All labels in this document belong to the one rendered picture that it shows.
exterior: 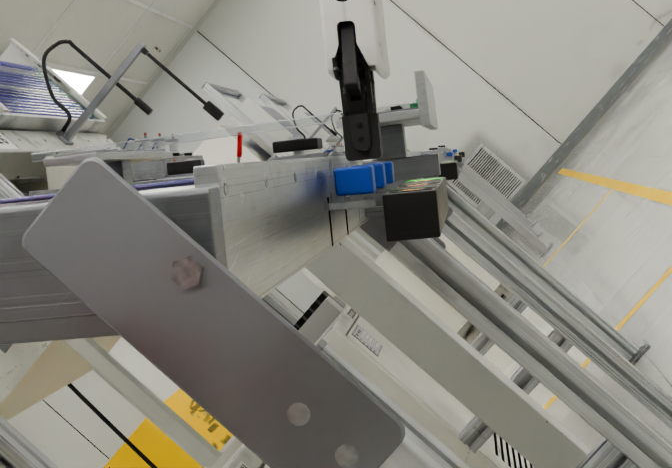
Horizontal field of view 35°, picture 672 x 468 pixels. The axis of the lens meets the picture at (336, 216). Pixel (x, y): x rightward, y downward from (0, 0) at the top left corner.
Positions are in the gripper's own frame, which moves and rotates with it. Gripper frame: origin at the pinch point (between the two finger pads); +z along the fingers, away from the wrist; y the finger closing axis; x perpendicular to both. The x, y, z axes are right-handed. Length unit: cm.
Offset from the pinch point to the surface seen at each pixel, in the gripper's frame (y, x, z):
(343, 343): 96, 17, 35
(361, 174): -12.2, -0.8, 3.1
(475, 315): 21.1, -8.4, 20.1
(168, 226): -53, 3, 4
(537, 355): 22.1, -14.7, 25.2
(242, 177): -41.9, 2.1, 2.2
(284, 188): -30.2, 2.1, 3.2
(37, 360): 96, 76, 34
